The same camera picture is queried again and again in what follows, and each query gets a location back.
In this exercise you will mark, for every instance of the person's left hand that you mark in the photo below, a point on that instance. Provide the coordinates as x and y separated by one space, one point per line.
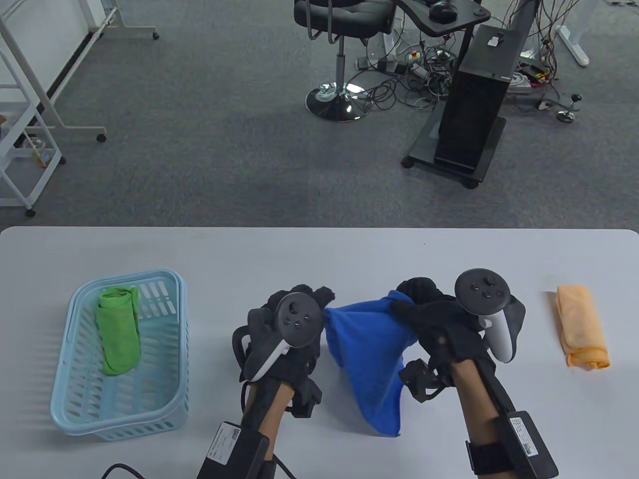
309 361

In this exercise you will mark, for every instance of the person's right hand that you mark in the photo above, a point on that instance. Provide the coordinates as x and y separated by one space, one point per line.
444 324

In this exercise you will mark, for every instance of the blue rectangular towel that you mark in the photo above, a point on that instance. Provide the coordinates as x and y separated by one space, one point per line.
369 349

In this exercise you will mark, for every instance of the orange rectangular towel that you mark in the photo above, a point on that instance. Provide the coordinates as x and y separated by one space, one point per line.
581 324

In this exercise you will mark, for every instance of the green rectangular towel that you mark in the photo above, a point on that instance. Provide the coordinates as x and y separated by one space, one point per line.
117 334

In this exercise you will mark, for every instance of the person's left forearm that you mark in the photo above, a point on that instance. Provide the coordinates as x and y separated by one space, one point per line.
269 404

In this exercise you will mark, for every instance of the person's right forearm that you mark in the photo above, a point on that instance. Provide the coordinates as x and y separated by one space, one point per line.
474 399

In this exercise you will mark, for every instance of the black left hand controller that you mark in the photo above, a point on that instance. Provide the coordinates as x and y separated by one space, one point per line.
299 319

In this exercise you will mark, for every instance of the black hand controller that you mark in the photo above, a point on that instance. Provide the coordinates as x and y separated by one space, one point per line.
481 292
299 319

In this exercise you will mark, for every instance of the black right hand controller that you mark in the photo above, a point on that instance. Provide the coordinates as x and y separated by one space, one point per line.
481 292

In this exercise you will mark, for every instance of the black rolling base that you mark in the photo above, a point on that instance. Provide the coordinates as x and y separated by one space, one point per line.
424 144

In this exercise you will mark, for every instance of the black computer tower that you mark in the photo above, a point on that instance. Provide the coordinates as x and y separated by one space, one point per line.
474 115

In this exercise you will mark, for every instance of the light blue plastic basket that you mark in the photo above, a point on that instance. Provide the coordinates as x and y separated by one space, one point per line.
75 399

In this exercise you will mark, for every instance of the chrome stand foot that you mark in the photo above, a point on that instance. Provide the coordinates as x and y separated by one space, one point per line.
565 117

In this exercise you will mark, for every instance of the round white floor device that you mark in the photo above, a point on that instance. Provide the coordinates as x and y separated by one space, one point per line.
519 82

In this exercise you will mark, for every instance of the small black side desk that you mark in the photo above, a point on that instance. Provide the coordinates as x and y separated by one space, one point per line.
459 22

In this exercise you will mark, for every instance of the white desk leg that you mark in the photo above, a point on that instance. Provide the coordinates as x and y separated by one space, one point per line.
574 47

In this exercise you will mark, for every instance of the black object on side desk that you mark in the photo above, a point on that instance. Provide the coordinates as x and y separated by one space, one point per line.
442 10

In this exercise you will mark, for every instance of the black swivel chair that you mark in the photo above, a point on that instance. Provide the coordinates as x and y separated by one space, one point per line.
344 12

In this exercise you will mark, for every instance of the white metal rack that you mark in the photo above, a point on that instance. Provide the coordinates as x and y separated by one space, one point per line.
15 134

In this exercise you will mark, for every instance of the white rolling whiteboard stand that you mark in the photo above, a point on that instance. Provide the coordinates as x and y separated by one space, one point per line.
30 45

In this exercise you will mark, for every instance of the small black left wrist camera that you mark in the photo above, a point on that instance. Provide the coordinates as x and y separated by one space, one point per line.
304 399

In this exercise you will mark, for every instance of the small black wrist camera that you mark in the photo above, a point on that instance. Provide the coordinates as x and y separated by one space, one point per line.
304 399
419 379

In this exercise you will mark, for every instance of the small black right wrist camera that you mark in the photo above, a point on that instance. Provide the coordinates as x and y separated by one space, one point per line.
419 379

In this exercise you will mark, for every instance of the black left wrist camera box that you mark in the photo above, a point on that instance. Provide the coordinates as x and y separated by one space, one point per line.
234 449

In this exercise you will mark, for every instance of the black slanted post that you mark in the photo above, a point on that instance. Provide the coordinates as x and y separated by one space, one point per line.
519 15

